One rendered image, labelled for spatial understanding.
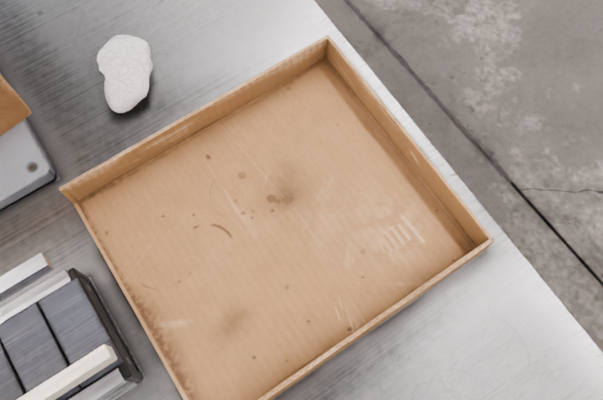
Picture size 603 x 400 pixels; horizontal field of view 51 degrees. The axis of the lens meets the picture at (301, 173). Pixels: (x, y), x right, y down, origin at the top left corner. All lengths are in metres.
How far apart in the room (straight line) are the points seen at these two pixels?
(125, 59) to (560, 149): 1.21
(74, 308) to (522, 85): 1.36
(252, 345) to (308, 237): 0.11
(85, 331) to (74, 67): 0.29
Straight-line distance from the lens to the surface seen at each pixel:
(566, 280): 1.56
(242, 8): 0.73
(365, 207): 0.62
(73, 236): 0.65
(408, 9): 1.78
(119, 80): 0.67
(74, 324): 0.57
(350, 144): 0.64
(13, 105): 0.66
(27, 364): 0.58
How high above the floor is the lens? 1.41
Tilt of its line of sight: 68 degrees down
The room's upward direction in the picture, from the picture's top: straight up
